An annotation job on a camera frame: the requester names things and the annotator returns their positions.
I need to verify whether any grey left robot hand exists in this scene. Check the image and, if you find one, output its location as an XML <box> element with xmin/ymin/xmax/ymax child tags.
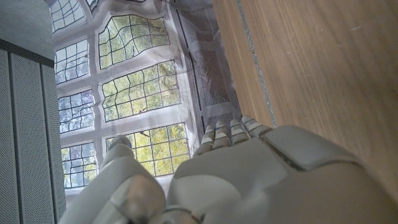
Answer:
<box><xmin>57</xmin><ymin>114</ymin><xmax>398</xmax><ymax>224</ymax></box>

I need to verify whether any printed window backdrop cloth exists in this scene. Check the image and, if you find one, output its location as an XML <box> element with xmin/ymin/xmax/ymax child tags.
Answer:
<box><xmin>46</xmin><ymin>0</ymin><xmax>243</xmax><ymax>200</ymax></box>

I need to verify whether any grey perforated panel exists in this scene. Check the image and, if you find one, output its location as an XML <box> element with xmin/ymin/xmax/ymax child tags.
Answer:
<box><xmin>0</xmin><ymin>39</ymin><xmax>67</xmax><ymax>224</ymax></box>

